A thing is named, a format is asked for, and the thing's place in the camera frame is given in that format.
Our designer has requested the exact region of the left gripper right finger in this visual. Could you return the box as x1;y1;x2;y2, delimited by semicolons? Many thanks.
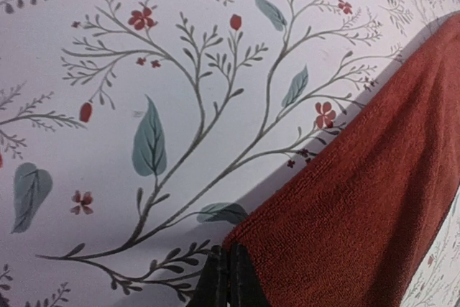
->
229;243;270;307

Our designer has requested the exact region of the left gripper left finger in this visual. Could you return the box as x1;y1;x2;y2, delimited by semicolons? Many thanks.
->
188;245;230;307

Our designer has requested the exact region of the dark red towel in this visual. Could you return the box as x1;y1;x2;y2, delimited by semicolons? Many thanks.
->
224;15;459;306

